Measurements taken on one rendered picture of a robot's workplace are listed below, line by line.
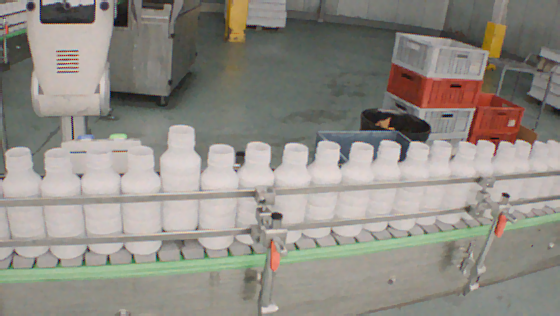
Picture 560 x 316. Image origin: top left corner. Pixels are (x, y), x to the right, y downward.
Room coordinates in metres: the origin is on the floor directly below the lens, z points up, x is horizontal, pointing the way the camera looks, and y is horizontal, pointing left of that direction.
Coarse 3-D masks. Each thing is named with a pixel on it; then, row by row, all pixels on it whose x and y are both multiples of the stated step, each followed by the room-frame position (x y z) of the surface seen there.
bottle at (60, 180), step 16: (48, 160) 0.48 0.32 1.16; (64, 160) 0.49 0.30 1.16; (48, 176) 0.48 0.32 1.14; (64, 176) 0.49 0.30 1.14; (48, 192) 0.47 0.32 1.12; (64, 192) 0.48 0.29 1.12; (80, 192) 0.51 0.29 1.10; (48, 208) 0.47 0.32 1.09; (64, 208) 0.48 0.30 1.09; (80, 208) 0.50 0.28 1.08; (48, 224) 0.47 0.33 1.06; (64, 224) 0.48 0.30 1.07; (80, 224) 0.50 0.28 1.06; (64, 256) 0.47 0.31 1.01
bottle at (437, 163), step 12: (432, 144) 0.76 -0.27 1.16; (444, 144) 0.77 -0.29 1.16; (432, 156) 0.75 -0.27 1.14; (444, 156) 0.74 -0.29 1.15; (432, 168) 0.73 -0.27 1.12; (444, 168) 0.73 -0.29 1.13; (432, 192) 0.73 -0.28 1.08; (444, 192) 0.74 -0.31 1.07; (420, 204) 0.73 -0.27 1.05; (432, 204) 0.73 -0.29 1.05; (432, 216) 0.73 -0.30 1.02
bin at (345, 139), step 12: (324, 132) 1.32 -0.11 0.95; (336, 132) 1.34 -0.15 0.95; (348, 132) 1.36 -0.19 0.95; (360, 132) 1.37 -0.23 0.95; (372, 132) 1.39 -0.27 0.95; (384, 132) 1.41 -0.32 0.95; (396, 132) 1.43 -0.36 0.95; (348, 144) 1.36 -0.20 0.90; (372, 144) 1.40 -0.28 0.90; (408, 144) 1.36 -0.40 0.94; (348, 156) 1.36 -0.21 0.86
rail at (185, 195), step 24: (168, 192) 0.53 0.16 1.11; (192, 192) 0.54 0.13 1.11; (216, 192) 0.56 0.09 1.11; (240, 192) 0.57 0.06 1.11; (288, 192) 0.60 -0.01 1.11; (312, 192) 0.61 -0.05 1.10; (384, 216) 0.67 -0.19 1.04; (408, 216) 0.69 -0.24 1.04; (0, 240) 0.43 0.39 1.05; (24, 240) 0.45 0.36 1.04; (48, 240) 0.46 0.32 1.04; (72, 240) 0.47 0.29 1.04; (96, 240) 0.49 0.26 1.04; (120, 240) 0.50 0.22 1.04; (144, 240) 0.51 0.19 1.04
